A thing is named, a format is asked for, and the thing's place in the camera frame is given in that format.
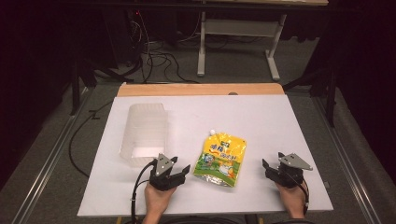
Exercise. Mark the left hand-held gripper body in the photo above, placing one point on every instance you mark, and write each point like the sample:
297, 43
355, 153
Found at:
163, 179

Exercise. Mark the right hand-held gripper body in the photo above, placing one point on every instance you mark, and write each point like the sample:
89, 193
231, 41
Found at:
291, 175

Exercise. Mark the yellow spouted drink pouch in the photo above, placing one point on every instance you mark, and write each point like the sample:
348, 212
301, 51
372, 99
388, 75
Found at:
219, 160

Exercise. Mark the translucent white plastic container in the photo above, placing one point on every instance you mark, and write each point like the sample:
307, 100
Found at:
144, 130

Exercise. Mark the person's left hand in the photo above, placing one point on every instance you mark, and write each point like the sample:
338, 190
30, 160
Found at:
157, 199

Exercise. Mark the person's right hand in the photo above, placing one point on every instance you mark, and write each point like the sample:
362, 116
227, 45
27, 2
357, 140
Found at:
294, 200

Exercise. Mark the white table cover sheet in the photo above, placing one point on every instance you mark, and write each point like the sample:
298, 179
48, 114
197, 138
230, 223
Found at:
264, 124

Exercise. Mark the black metal stand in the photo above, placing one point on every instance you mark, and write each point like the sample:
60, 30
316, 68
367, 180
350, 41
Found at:
330, 93
76, 90

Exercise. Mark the metal floor rail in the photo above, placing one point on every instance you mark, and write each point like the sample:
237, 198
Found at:
348, 161
46, 168

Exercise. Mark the white metal desk frame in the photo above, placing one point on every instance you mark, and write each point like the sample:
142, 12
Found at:
239, 27

